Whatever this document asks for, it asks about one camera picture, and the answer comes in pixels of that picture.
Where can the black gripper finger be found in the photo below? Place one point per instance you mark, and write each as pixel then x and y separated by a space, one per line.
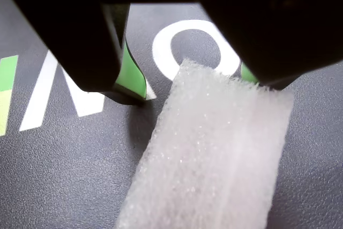
pixel 281 30

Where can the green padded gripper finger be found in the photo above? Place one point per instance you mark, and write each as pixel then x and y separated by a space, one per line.
pixel 80 46

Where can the white foam block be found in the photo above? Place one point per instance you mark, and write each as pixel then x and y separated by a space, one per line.
pixel 209 146

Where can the grey mat with WOW print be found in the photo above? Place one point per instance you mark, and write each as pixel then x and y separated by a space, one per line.
pixel 53 172

